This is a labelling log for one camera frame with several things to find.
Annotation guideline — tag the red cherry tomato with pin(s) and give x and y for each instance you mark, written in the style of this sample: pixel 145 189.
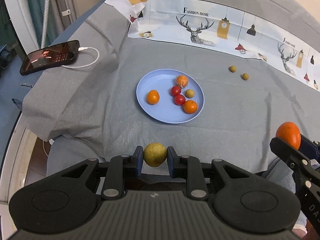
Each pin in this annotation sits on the red cherry tomato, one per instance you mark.
pixel 175 90
pixel 179 100

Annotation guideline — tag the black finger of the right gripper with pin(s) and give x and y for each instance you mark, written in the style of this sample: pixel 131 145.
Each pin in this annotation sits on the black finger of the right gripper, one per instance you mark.
pixel 287 152

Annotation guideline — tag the speckled white pole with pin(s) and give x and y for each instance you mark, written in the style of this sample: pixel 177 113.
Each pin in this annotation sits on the speckled white pole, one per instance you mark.
pixel 45 22

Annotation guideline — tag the orange mandarin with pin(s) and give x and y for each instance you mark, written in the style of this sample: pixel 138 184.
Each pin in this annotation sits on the orange mandarin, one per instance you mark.
pixel 182 81
pixel 190 107
pixel 290 133
pixel 153 97

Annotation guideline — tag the yellow-green longan on plate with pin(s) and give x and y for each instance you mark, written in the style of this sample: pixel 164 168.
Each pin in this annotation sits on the yellow-green longan on plate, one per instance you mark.
pixel 189 93

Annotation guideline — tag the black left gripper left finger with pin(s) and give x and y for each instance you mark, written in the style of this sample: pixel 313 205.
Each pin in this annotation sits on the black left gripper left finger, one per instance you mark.
pixel 69 198

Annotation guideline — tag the grey bed cover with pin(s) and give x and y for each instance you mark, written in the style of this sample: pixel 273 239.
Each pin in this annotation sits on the grey bed cover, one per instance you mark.
pixel 211 78

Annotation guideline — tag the yellow-green longan fruit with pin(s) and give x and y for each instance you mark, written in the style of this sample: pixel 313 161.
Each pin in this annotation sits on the yellow-green longan fruit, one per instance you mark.
pixel 232 69
pixel 245 76
pixel 155 154

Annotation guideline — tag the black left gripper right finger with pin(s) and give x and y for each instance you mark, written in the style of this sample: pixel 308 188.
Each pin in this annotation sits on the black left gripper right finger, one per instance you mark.
pixel 242 200

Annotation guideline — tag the white door frame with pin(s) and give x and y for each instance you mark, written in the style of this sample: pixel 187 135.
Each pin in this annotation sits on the white door frame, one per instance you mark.
pixel 22 23

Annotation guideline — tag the black smartphone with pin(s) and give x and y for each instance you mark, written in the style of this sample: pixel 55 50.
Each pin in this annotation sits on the black smartphone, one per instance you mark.
pixel 53 56

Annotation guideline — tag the deer print folded sheet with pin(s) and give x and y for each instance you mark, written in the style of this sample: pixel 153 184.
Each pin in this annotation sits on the deer print folded sheet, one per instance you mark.
pixel 279 32

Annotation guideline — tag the red cherry tomato on plate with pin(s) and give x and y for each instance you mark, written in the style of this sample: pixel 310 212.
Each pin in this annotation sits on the red cherry tomato on plate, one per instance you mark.
pixel 179 100

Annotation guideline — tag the grey curtain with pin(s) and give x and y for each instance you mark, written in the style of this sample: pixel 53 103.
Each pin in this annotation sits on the grey curtain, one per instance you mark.
pixel 64 13

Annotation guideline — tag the orange mandarin front on plate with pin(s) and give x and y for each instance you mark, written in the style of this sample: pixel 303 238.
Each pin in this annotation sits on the orange mandarin front on plate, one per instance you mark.
pixel 190 107

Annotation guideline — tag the light blue plate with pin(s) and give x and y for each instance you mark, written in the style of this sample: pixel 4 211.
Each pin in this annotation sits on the light blue plate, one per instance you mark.
pixel 162 80

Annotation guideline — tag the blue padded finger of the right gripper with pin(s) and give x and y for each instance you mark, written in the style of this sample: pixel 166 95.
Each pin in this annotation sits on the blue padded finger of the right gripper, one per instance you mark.
pixel 309 149

